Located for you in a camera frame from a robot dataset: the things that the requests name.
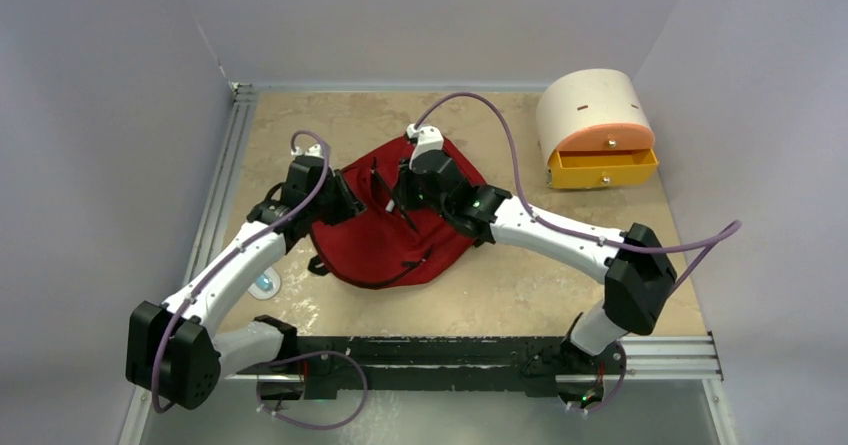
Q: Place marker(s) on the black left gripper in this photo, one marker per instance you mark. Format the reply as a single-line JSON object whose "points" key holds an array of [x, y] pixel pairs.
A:
{"points": [[349, 206]]}

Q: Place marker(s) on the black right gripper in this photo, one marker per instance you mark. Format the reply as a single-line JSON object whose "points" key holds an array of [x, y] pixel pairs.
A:
{"points": [[403, 190]]}

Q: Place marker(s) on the red student backpack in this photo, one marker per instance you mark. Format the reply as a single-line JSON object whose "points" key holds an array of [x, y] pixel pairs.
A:
{"points": [[377, 250]]}

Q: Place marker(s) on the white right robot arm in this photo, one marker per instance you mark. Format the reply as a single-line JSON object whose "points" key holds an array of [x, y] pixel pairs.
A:
{"points": [[636, 279]]}

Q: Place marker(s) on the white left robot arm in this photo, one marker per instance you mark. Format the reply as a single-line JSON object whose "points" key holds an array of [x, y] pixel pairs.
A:
{"points": [[176, 349]]}

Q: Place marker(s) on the white blue oval case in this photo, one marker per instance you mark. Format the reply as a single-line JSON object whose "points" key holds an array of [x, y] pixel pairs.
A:
{"points": [[266, 286]]}

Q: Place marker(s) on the cream rounded drawer cabinet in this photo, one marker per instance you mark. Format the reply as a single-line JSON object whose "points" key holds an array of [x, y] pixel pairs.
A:
{"points": [[589, 97]]}

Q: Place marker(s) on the orange upper drawer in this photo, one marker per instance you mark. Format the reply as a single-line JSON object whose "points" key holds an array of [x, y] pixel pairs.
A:
{"points": [[561, 142]]}

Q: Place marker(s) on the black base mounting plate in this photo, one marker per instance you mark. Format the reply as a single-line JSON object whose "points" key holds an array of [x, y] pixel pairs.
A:
{"points": [[538, 366]]}

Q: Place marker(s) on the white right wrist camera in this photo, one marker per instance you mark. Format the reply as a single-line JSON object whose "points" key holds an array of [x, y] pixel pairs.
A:
{"points": [[425, 138]]}

